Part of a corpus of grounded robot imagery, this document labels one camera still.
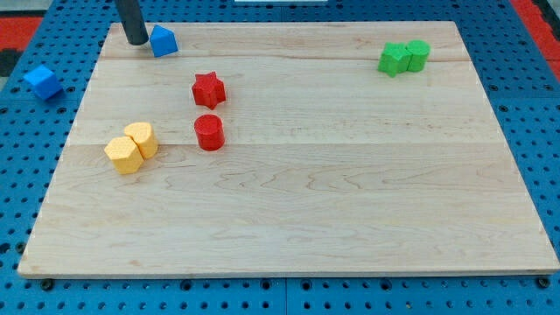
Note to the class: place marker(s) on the blue perforated pegboard base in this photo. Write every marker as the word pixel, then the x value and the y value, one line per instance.
pixel 515 48

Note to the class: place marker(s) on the red cylinder block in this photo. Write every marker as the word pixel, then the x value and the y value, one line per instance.
pixel 209 132

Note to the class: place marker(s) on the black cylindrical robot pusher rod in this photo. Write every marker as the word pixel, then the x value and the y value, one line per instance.
pixel 132 21

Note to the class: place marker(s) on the light wooden board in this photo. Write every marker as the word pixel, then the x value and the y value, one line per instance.
pixel 330 168

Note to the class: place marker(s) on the yellow heart block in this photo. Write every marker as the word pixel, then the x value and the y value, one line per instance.
pixel 143 134

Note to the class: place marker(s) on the green star block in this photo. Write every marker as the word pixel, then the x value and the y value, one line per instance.
pixel 394 59

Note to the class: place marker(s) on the red star block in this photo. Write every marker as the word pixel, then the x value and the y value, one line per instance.
pixel 208 90

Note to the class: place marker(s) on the yellow hexagon block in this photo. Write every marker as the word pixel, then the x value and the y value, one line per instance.
pixel 124 154

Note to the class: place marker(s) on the blue triangular prism block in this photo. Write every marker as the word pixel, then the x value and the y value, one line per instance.
pixel 162 41

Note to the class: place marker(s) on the blue cube block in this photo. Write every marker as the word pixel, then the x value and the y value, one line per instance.
pixel 43 81

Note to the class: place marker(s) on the green cylinder block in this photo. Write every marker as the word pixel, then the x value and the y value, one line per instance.
pixel 419 52

